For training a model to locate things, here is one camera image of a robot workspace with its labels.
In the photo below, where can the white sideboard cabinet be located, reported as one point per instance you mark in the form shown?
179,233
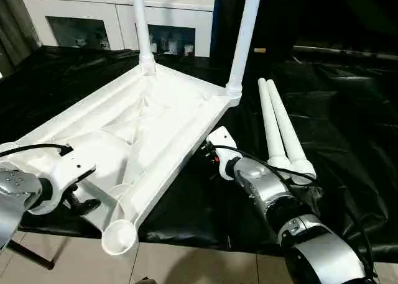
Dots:
93,7

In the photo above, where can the dark blue panel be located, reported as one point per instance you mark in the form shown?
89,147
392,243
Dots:
217,20

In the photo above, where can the small tan label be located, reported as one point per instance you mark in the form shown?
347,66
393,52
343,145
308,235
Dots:
260,50

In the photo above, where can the white plastic table leg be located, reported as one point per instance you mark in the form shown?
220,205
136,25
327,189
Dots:
269,125
289,131
141,26
245,41

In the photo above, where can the grey curtain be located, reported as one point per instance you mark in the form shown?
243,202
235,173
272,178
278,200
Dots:
15,26

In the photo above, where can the dark left robot foot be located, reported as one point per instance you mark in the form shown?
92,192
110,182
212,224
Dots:
149,279

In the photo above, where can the white plastic table top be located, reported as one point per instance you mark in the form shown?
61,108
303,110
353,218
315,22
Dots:
140,135

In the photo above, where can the black stand leg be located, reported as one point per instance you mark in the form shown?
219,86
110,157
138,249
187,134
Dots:
31,253

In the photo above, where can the dark metal rail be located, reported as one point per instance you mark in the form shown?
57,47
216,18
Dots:
348,52

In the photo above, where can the black plastic mat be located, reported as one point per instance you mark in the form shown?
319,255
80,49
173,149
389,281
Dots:
342,141

